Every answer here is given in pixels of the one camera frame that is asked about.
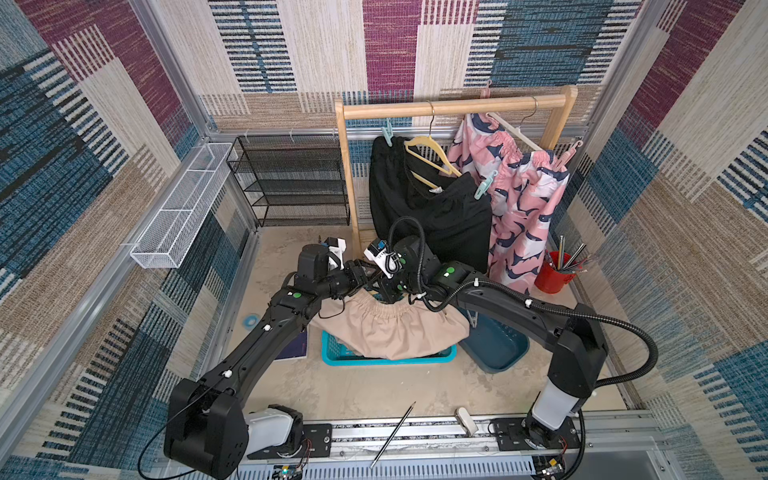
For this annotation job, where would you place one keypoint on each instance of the blue tape roll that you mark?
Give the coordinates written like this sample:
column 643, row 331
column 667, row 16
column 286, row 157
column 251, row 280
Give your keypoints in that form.
column 251, row 321

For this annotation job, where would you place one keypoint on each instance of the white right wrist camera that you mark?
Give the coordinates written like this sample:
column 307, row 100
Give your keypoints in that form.
column 388, row 261

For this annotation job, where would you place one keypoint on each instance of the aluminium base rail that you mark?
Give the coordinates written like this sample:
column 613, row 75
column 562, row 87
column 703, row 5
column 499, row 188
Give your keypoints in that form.
column 601, row 445

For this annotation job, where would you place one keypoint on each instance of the white hanger of pink shorts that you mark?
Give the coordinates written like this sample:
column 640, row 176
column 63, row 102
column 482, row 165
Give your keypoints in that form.
column 516, row 131

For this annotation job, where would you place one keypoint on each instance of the pink clothespin on rail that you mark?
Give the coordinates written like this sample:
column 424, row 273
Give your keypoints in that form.
column 486, row 90

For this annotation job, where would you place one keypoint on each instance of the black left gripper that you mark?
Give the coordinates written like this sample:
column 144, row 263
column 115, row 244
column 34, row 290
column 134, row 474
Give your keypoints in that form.
column 362, row 280

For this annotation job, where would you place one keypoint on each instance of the yellow hanger of black shorts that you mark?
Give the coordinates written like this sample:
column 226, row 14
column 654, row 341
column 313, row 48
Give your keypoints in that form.
column 427, row 150

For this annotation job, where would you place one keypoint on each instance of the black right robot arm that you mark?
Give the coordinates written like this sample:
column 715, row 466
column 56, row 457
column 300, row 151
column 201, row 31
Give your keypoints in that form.
column 573, row 336

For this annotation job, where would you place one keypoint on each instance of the red pen cup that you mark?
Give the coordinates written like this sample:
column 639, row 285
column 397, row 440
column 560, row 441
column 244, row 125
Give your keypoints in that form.
column 550, row 280

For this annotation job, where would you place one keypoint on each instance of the small white block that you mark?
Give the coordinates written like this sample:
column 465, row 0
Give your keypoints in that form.
column 466, row 421

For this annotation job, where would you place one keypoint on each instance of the black wire shelf rack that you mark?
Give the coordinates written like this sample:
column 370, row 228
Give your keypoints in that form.
column 291, row 181

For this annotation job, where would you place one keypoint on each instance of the dark teal plastic tray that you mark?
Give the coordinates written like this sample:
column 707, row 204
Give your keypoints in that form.
column 493, row 346

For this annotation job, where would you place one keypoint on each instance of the beige shorts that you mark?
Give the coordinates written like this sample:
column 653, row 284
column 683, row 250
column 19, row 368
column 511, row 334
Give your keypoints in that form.
column 399, row 331

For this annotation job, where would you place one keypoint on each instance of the white clothespin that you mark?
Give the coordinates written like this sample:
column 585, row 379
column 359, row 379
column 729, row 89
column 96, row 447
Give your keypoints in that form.
column 473, row 318

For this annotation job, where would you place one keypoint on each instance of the pink patterned shorts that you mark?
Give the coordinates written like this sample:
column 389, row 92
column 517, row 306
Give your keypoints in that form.
column 524, row 195

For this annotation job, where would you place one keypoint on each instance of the black shorts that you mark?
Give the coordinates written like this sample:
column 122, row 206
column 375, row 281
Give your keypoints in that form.
column 457, row 227

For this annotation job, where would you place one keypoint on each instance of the thin metal rod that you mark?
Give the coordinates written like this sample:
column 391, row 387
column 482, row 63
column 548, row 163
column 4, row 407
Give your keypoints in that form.
column 391, row 436

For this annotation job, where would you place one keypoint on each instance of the pink clothespin right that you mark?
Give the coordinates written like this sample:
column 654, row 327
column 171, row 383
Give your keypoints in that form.
column 567, row 155

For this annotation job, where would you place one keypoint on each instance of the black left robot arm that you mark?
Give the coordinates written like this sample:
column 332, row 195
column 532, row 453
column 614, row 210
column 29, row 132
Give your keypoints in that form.
column 207, row 429

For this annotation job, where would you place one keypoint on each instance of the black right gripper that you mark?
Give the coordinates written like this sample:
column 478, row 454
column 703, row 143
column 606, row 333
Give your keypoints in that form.
column 393, row 285

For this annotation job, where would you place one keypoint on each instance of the mint clothespin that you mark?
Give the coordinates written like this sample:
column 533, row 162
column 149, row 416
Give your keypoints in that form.
column 485, row 186
column 388, row 132

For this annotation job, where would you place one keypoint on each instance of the dark blue book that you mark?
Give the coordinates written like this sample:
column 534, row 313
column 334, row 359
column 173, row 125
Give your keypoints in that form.
column 296, row 349

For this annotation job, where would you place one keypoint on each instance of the wooden clothes rack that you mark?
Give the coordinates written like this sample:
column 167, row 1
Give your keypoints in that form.
column 559, row 105

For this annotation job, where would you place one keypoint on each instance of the white wire wall basket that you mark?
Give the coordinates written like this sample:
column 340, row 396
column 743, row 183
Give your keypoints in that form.
column 166, row 241

